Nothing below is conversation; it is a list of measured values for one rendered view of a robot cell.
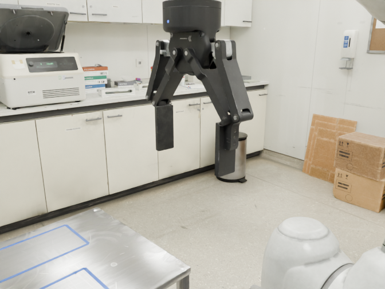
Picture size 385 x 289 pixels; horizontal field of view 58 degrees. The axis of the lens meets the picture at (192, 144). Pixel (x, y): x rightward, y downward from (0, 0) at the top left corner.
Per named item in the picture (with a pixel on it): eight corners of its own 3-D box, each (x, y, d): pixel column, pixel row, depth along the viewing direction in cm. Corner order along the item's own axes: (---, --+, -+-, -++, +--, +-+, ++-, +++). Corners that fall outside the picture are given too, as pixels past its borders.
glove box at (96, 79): (82, 85, 301) (81, 77, 298) (77, 84, 310) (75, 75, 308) (106, 83, 315) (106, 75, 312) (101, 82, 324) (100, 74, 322)
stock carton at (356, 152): (396, 173, 290) (401, 141, 282) (378, 181, 274) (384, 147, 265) (351, 160, 321) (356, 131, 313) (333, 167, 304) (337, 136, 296)
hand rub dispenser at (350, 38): (349, 61, 305) (353, 29, 298) (337, 60, 314) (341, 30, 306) (356, 60, 313) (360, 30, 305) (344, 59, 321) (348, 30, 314)
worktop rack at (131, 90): (101, 97, 284) (101, 90, 282) (98, 96, 292) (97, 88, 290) (135, 94, 298) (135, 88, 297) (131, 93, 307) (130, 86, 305)
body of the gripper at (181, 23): (236, -1, 43) (234, 75, 45) (193, 4, 49) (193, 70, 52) (189, -6, 38) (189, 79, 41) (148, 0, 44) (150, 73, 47)
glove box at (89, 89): (81, 94, 301) (81, 85, 299) (75, 92, 310) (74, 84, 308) (105, 92, 317) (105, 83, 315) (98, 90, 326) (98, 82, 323)
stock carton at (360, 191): (392, 202, 301) (397, 171, 293) (378, 213, 281) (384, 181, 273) (345, 187, 330) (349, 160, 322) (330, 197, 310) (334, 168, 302)
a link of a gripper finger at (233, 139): (233, 107, 42) (251, 111, 40) (231, 147, 44) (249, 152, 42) (224, 109, 41) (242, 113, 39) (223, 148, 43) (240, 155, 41)
